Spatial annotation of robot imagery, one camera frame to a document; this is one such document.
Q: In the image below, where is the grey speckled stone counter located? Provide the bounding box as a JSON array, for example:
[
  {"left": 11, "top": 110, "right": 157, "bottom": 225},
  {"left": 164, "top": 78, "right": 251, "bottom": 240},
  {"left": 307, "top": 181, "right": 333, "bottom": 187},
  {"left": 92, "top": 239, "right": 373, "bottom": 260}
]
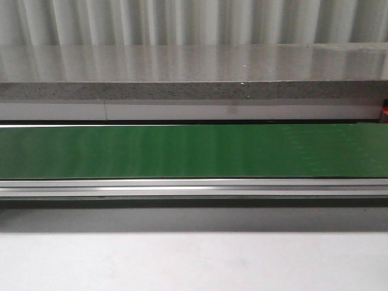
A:
[{"left": 1, "top": 43, "right": 387, "bottom": 122}]

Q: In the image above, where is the green conveyor belt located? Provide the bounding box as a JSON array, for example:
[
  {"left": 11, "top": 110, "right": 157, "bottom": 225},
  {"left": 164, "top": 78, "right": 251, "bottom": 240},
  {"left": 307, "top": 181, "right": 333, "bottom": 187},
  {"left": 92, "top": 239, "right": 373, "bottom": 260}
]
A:
[{"left": 1, "top": 124, "right": 387, "bottom": 179}]

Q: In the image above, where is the red object at right edge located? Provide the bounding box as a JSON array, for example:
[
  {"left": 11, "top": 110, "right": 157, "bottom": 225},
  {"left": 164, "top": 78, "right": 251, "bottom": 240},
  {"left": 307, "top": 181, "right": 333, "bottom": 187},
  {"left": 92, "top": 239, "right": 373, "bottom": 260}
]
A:
[{"left": 380, "top": 99, "right": 388, "bottom": 123}]

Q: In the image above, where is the grey pleated curtain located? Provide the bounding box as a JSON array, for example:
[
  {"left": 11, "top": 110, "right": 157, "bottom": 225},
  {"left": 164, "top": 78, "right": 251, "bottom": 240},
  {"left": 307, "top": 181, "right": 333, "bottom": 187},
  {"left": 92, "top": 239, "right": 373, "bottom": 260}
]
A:
[{"left": 1, "top": 1, "right": 387, "bottom": 45}]

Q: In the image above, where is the aluminium conveyor side rail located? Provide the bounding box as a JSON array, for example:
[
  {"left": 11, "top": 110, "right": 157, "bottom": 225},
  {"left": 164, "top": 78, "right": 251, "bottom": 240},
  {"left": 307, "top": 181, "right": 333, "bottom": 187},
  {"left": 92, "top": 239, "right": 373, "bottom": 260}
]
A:
[{"left": 1, "top": 178, "right": 387, "bottom": 209}]

